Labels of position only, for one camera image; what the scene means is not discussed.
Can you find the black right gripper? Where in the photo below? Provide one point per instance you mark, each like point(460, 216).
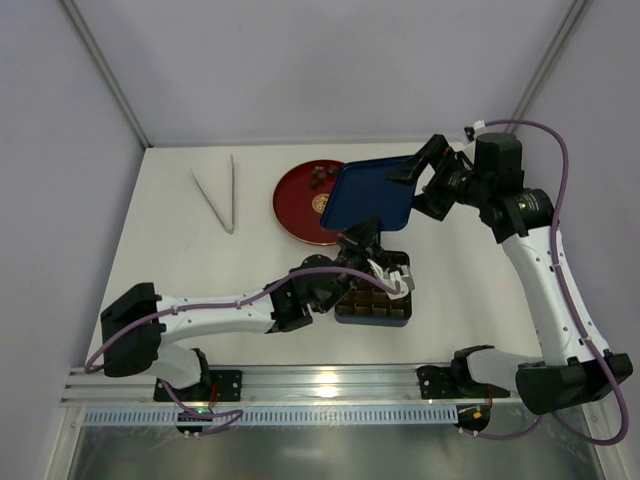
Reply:
point(439, 179)

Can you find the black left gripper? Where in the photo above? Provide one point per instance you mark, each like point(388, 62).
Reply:
point(358, 248)

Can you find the blue box lid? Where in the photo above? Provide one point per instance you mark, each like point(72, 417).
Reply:
point(361, 190)

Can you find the blue chocolate box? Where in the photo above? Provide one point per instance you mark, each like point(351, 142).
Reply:
point(366, 304)

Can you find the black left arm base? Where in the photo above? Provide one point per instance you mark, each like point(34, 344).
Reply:
point(224, 385)

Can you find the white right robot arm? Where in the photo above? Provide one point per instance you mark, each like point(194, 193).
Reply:
point(577, 365)

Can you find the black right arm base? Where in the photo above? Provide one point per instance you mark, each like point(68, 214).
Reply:
point(447, 382)

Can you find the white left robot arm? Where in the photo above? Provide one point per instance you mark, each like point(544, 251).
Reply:
point(142, 330)

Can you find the dark brown chocolate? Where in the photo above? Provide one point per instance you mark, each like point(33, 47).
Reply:
point(316, 175)

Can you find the round red tray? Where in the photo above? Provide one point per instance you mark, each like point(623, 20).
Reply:
point(298, 209)

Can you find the right controller board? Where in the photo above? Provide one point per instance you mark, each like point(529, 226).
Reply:
point(472, 419)

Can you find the controller board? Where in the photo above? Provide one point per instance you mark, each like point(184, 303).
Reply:
point(472, 419)
point(193, 423)

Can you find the left controller board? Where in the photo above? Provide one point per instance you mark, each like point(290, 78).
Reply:
point(193, 423)

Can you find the aluminium front rail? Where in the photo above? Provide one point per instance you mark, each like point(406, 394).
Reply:
point(271, 384)

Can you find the slotted cable duct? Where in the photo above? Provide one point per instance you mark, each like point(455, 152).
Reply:
point(283, 415)

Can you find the aluminium right frame post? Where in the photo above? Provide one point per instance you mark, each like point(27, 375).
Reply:
point(567, 28)

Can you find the aluminium frame post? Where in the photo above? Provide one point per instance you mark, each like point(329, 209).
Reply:
point(87, 39)
point(567, 28)

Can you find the aluminium left frame post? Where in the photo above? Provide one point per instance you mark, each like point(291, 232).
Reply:
point(87, 39)

